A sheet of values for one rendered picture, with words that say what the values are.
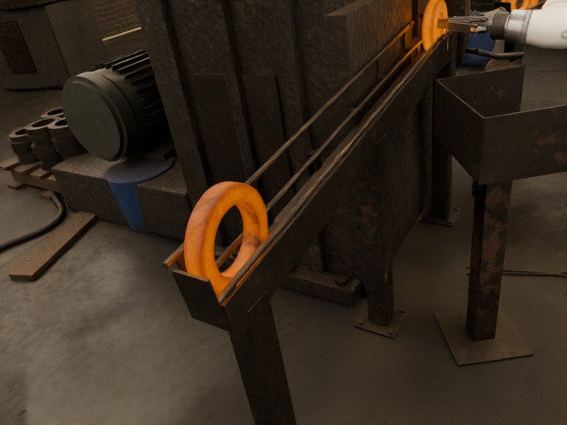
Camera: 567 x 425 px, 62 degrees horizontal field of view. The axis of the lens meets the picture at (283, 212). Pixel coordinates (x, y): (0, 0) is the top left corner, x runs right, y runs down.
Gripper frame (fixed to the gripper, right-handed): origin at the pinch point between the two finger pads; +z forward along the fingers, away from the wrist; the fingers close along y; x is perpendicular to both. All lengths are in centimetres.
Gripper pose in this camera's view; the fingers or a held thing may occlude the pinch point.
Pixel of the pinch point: (436, 23)
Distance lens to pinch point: 163.7
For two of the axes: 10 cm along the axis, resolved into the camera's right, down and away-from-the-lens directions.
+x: -0.7, -8.3, -5.5
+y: 5.2, -5.1, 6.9
